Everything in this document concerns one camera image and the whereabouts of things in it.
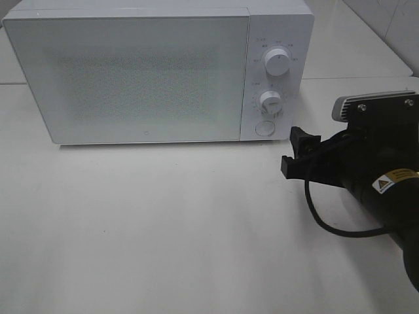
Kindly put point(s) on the lower white timer knob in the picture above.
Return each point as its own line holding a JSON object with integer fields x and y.
{"x": 270, "y": 102}

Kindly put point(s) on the white microwave oven body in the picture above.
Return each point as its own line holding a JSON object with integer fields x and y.
{"x": 270, "y": 24}

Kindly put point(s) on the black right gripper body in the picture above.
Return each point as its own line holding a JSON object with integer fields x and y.
{"x": 378, "y": 158}

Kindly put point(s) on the round white door button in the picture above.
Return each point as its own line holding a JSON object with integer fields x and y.
{"x": 265, "y": 128}

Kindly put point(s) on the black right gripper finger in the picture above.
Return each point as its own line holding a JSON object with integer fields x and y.
{"x": 295, "y": 168}
{"x": 302, "y": 142}

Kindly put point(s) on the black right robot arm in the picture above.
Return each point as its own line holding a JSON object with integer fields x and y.
{"x": 396, "y": 211}

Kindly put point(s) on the upper white power knob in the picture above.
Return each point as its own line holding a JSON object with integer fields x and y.
{"x": 277, "y": 61}

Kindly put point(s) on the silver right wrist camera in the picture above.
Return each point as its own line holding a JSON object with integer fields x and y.
{"x": 381, "y": 109}

